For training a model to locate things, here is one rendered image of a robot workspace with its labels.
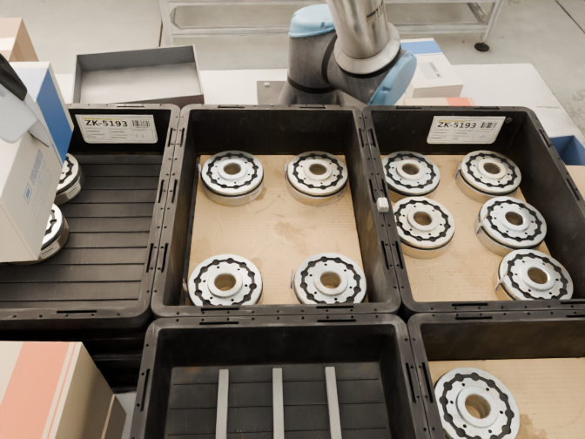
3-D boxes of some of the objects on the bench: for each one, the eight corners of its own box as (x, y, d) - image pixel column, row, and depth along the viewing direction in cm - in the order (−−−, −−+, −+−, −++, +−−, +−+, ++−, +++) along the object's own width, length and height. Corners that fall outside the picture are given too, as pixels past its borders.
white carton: (380, 71, 133) (387, 40, 126) (424, 69, 135) (433, 37, 128) (406, 119, 120) (413, 88, 113) (453, 116, 122) (464, 84, 115)
